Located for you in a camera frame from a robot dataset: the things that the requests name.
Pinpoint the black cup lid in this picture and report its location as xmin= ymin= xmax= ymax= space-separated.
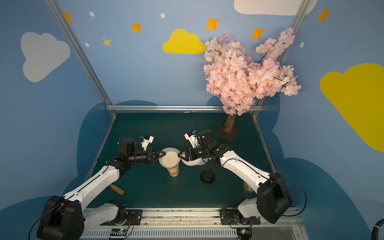
xmin=200 ymin=170 xmax=215 ymax=185

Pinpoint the paper milk tea cup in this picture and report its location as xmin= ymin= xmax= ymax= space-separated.
xmin=163 ymin=151 xmax=180 ymax=177

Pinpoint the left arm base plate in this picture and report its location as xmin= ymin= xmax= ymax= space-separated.
xmin=102 ymin=209 xmax=143 ymax=226

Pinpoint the small green circuit board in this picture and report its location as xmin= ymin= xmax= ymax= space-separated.
xmin=110 ymin=229 xmax=128 ymax=238

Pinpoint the pink cherry blossom tree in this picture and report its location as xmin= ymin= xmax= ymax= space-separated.
xmin=203 ymin=28 xmax=302 ymax=134

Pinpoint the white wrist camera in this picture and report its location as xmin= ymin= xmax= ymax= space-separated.
xmin=185 ymin=133 xmax=199 ymax=148
xmin=141 ymin=135 xmax=154 ymax=151

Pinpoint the aluminium back frame bar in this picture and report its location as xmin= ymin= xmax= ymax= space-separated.
xmin=105 ymin=104 xmax=264 ymax=113

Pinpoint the brown wooden block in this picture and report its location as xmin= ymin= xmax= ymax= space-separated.
xmin=110 ymin=185 xmax=125 ymax=196

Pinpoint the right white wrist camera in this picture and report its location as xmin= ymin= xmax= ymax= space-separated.
xmin=185 ymin=133 xmax=199 ymax=148

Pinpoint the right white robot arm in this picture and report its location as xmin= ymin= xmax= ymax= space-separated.
xmin=178 ymin=130 xmax=293 ymax=224

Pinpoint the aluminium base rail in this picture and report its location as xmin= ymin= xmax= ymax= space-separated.
xmin=81 ymin=208 xmax=309 ymax=240

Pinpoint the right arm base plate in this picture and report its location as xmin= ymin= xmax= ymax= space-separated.
xmin=219 ymin=208 xmax=261 ymax=225

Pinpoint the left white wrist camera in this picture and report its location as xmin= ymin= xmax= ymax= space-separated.
xmin=141 ymin=135 xmax=154 ymax=151

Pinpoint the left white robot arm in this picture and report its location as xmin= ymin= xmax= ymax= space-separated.
xmin=36 ymin=136 xmax=166 ymax=240

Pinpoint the green white tape roll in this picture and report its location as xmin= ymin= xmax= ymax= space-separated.
xmin=243 ymin=182 xmax=255 ymax=193

